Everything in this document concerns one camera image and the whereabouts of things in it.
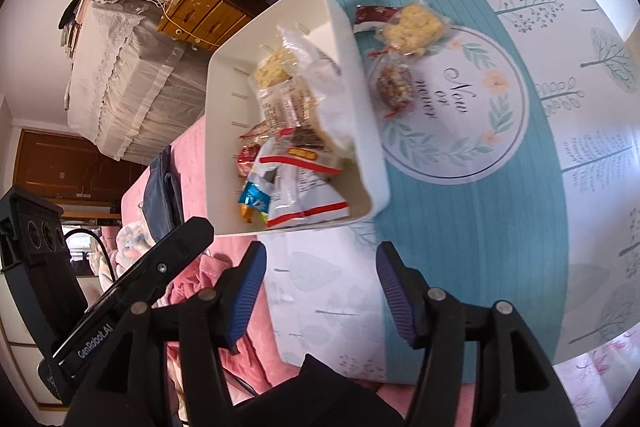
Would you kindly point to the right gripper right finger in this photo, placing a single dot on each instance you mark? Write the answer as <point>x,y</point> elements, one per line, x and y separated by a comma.
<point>404,289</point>

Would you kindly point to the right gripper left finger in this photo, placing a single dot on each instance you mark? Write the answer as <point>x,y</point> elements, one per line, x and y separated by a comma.
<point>239,288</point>

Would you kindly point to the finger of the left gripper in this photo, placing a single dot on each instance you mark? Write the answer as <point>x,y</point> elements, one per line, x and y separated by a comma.
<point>146,281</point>

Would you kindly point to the large yellow cake package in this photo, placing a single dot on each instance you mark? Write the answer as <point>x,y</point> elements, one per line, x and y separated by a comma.
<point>329,111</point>

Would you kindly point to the nut brittle snack packet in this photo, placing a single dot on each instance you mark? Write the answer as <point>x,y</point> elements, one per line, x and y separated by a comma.
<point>392,85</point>

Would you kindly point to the rice crispy snack packet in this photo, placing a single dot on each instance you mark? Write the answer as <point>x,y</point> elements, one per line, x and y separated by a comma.
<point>413,29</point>

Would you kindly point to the blue orange snack packet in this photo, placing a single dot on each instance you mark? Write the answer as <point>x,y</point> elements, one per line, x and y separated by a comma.
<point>255,199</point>

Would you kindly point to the teal patterned table mat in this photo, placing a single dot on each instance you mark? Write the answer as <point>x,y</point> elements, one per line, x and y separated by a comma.
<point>476,193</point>

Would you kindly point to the pink quilt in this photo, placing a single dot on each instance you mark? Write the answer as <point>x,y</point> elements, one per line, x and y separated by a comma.
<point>258,362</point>

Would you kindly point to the dark blue garment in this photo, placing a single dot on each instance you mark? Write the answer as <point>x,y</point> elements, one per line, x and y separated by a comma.
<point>162,201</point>

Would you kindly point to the white red striped packet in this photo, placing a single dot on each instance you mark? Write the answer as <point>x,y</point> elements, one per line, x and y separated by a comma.
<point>301,192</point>

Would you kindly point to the red nut snack packet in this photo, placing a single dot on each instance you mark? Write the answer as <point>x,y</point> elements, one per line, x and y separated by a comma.
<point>251,143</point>

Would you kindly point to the white lace covered furniture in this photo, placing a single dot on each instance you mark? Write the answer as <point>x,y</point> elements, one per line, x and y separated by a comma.
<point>133,90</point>

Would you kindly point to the rice crispy snack in bin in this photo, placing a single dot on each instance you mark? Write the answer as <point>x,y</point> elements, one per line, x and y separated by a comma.
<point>275,70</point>

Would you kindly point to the white plastic bin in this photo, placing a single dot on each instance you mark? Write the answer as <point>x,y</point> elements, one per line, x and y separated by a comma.
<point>232,108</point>

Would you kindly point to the dark red white snack packet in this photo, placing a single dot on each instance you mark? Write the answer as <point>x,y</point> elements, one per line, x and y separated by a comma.
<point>372,17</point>

